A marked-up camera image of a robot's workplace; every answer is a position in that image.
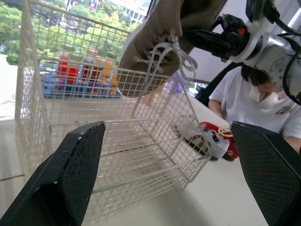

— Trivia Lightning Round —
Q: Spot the large brown lace-up shoe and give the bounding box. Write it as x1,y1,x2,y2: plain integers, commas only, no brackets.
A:
117,0,229,98

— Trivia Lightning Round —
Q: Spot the red drink bottle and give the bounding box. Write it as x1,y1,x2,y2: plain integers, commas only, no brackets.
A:
57,54,79,85

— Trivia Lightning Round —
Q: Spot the black cable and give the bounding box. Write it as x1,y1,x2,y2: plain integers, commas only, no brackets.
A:
263,0,301,106

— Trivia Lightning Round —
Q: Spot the blue box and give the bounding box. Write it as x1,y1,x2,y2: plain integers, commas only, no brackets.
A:
39,59,123,99

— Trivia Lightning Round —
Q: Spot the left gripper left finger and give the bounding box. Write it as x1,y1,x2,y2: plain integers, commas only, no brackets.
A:
0,121,106,226

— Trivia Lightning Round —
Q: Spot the cream wire basket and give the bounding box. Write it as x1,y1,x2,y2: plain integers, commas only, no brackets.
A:
14,0,212,224

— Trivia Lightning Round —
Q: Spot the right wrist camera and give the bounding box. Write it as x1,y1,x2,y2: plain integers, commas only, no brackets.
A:
244,0,282,31

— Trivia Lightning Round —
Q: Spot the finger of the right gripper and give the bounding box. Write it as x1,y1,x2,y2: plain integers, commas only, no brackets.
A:
182,29,230,57

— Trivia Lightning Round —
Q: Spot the purple toy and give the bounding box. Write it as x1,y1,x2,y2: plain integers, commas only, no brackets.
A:
163,72,187,94

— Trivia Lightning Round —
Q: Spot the small white brown shoe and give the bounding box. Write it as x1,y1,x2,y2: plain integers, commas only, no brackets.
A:
174,123,230,161

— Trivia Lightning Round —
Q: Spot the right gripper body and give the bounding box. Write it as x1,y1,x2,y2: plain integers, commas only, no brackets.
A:
211,13,251,63

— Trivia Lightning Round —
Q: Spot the brown drink bottle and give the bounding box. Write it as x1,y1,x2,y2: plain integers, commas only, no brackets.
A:
81,48,100,88

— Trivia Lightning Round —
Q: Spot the orange drink bottle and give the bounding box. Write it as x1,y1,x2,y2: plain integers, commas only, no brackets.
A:
100,58,119,95

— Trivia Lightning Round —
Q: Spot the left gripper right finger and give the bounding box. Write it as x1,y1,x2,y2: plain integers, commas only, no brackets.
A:
230,121,301,226

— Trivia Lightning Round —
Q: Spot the person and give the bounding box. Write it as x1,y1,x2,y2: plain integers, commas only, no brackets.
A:
208,64,301,154

